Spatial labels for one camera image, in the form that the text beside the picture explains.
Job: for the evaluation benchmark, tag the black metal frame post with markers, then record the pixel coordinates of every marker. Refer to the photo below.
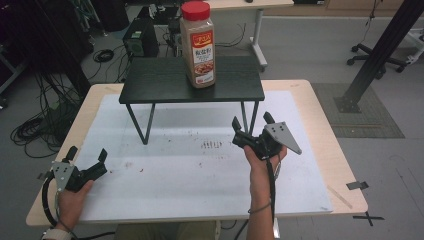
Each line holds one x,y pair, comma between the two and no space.
380,53

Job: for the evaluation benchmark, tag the red-lidded spice jar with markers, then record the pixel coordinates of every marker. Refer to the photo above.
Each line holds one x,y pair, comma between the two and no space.
198,43

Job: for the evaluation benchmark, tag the person's left hand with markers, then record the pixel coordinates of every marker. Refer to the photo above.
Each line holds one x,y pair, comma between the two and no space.
71,206

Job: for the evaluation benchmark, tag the black tape strip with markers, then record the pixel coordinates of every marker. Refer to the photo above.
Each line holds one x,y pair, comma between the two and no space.
357,185

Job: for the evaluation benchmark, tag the dark curtain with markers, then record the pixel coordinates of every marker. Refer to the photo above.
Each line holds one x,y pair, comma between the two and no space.
40,40

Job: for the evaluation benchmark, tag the small black shelf stand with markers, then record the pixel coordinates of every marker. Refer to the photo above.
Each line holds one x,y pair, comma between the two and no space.
160,80

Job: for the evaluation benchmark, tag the thin dark wrist band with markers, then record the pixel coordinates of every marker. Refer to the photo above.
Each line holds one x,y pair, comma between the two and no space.
260,209

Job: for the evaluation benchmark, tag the person's right hand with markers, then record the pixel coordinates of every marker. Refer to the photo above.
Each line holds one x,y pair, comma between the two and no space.
260,171

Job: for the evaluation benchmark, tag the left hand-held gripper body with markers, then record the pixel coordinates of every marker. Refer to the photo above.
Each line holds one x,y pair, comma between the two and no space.
71,176

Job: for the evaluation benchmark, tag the white table mat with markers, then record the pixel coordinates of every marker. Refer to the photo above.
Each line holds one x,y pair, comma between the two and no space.
186,186

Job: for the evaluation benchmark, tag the black office chair base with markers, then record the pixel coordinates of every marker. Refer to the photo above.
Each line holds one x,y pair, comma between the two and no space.
383,60

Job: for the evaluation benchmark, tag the light wooden desk white legs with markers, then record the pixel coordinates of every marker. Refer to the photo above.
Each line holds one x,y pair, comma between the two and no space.
256,33

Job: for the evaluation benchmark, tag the person's legs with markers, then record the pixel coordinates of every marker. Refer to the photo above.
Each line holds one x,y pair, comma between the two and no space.
166,231

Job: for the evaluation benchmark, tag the grey floor mat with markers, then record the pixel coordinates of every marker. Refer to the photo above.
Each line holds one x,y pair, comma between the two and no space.
366,126

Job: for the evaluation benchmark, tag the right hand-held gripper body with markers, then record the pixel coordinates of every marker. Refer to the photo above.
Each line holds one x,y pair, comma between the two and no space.
276,136

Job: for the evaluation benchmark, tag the black computer box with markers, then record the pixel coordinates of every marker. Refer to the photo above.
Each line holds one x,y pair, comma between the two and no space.
140,36

